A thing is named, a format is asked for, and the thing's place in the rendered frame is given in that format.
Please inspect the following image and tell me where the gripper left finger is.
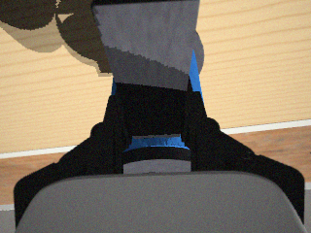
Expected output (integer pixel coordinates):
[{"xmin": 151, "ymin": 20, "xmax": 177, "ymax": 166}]
[{"xmin": 14, "ymin": 88, "xmax": 132, "ymax": 229}]

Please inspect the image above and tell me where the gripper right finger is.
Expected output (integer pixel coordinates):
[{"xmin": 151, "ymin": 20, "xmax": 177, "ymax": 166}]
[{"xmin": 181, "ymin": 76, "xmax": 305, "ymax": 225}]

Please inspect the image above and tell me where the blue kettle with black handle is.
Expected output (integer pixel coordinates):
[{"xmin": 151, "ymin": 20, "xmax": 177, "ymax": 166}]
[{"xmin": 90, "ymin": 0, "xmax": 203, "ymax": 174}]

